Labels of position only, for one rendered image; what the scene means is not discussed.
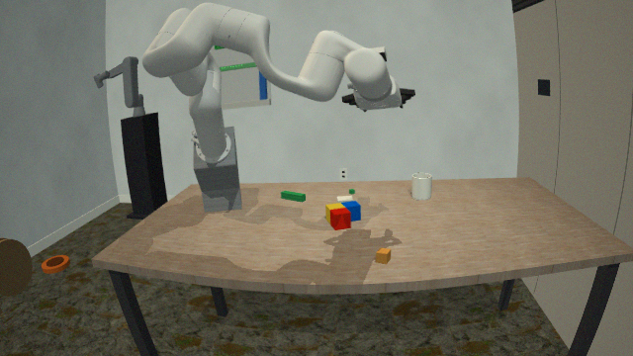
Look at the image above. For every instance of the red cube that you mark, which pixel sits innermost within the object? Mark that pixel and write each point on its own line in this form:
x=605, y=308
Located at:
x=340, y=218

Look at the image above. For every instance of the blue cube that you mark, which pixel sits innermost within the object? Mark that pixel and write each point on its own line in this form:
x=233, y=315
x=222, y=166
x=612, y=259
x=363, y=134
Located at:
x=355, y=209

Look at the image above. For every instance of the orange cube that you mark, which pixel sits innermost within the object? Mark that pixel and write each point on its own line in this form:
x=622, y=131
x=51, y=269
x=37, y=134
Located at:
x=383, y=255

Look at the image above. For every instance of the beige mug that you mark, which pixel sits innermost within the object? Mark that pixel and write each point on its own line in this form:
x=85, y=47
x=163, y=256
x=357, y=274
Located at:
x=421, y=186

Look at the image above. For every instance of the yellow cube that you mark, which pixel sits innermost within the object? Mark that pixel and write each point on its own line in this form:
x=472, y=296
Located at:
x=332, y=207

